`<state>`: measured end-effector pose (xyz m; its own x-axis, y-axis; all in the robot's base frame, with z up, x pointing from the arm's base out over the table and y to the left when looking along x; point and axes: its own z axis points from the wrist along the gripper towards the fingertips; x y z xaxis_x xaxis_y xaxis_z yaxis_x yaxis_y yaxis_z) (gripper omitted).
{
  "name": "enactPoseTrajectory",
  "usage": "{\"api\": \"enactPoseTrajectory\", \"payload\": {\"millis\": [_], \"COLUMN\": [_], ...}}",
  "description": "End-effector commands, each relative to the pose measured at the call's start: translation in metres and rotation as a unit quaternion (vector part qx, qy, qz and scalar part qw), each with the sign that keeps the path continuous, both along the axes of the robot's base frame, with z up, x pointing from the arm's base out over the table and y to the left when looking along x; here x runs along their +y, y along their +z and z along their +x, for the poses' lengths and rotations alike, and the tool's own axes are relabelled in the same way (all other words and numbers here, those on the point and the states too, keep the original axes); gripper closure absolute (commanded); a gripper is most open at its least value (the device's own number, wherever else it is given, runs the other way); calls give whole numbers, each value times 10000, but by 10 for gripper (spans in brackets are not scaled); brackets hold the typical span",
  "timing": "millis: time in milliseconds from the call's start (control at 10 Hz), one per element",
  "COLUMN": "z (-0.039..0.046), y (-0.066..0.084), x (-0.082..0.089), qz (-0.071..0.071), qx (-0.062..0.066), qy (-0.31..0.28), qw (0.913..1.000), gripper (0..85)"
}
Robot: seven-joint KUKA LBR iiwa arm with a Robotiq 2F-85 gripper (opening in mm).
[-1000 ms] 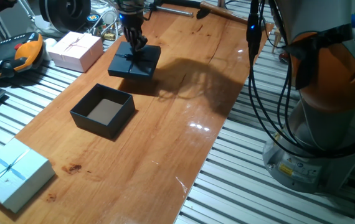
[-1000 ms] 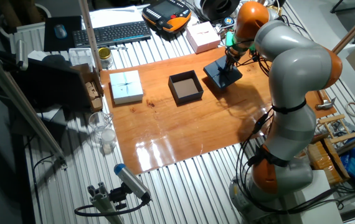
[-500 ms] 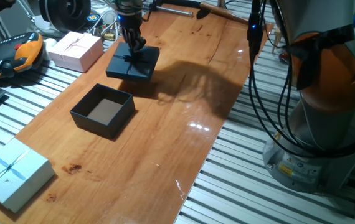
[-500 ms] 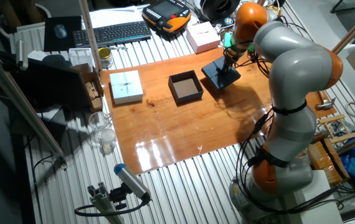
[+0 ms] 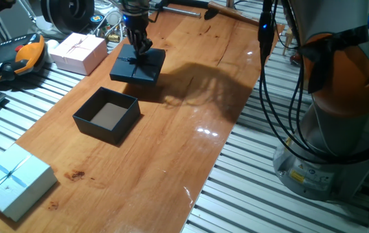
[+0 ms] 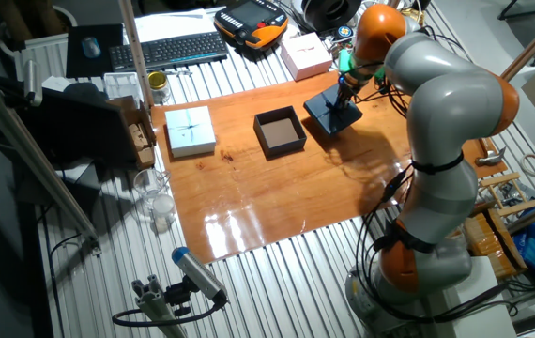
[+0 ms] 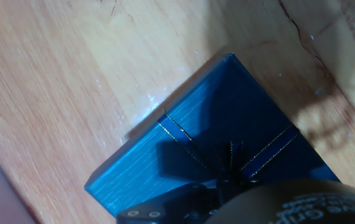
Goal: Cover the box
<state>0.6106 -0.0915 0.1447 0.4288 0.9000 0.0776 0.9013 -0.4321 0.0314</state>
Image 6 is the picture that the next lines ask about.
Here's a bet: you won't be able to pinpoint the black keyboard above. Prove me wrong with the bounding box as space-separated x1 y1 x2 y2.
109 31 230 72

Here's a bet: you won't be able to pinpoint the glossy wooden board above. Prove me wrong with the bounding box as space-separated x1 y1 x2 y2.
150 69 509 265

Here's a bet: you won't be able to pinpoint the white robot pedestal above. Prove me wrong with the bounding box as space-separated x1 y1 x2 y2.
424 255 518 338

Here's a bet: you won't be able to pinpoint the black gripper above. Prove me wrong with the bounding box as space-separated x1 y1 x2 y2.
334 74 360 111

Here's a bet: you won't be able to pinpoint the yellow box black strap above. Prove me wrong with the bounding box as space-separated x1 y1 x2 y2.
463 208 529 282

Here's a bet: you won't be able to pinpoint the clear plastic container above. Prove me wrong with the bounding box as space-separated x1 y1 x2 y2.
103 71 145 105

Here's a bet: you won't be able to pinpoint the clear plastic cups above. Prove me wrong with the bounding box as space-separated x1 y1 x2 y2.
132 167 173 210

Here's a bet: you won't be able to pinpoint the glass jar yellow lid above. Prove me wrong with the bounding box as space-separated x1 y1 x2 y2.
147 70 173 105

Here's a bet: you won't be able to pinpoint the silver camera blue cap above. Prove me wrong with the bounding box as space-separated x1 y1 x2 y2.
171 246 229 304

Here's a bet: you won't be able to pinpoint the white paper sheets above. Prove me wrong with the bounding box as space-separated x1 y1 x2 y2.
133 8 224 44

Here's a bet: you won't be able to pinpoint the small clear plastic cup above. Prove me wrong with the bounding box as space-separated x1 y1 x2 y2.
150 193 177 235

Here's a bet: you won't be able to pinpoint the black mouse pad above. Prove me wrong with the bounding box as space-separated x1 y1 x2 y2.
65 23 125 79

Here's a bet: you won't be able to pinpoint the black filament spool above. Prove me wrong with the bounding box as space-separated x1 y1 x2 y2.
300 0 363 33

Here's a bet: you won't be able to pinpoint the grey computer mouse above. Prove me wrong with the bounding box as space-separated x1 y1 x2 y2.
81 36 102 60

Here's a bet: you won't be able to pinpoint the aluminium profile post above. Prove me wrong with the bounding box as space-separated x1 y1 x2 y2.
130 274 189 338

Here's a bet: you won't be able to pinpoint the brown wooden tool handle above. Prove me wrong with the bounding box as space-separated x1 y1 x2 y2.
466 200 497 215

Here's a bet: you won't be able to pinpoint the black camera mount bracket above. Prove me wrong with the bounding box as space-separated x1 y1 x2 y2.
163 276 198 316

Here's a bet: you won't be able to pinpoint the pink gift box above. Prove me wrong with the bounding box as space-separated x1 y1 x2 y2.
280 31 333 82

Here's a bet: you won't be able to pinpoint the black monitor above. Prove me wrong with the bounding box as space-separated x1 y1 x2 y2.
13 86 133 166

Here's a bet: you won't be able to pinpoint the dark open box base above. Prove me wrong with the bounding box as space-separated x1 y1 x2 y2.
252 105 308 160

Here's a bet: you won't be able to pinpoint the brass metal object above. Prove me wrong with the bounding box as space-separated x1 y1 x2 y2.
404 8 426 27

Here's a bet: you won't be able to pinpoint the light blue gift box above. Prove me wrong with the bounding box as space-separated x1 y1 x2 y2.
164 105 218 160

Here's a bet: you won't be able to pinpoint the white tape roll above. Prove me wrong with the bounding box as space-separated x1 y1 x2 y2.
519 153 535 178

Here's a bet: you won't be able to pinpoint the brown cardboard box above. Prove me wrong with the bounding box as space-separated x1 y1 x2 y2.
106 96 158 170

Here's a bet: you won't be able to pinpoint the orange black teach pendant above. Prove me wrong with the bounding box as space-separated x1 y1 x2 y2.
213 0 290 52

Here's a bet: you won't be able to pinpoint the small wooden frame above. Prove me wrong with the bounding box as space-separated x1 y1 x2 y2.
478 172 535 218

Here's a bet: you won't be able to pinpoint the grey metal tool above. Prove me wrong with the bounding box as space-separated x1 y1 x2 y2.
501 180 535 204

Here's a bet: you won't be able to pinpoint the black camera cable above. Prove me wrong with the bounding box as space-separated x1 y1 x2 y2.
111 293 229 328

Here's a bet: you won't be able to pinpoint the hammer with wooden handle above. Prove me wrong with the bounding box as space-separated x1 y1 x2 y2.
474 138 507 167

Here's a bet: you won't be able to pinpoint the dark blue ribboned box lid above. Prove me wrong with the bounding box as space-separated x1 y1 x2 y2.
302 84 364 137

